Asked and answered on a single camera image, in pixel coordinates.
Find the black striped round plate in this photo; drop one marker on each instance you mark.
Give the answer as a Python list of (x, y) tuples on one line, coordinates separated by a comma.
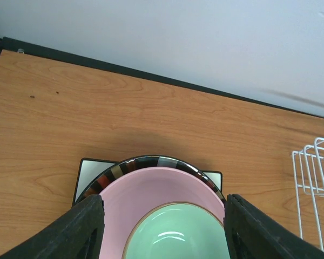
[(145, 161)]

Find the pink plate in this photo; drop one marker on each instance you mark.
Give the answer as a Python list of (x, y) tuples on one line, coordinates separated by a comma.
[(133, 195)]

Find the white wire dish rack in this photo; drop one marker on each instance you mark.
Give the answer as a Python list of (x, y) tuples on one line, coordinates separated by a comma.
[(308, 173)]

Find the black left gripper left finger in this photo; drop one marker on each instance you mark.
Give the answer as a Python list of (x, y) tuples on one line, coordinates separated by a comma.
[(76, 234)]

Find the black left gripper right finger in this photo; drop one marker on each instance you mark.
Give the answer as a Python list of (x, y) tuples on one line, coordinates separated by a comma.
[(250, 233)]

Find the black enclosure frame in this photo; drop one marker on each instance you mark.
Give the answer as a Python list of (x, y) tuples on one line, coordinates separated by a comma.
[(14, 45)]

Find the white square plate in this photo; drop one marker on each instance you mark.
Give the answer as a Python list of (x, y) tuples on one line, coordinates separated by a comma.
[(90, 168)]

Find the green ceramic bowl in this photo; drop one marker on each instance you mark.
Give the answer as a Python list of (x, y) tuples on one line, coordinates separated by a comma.
[(177, 230)]

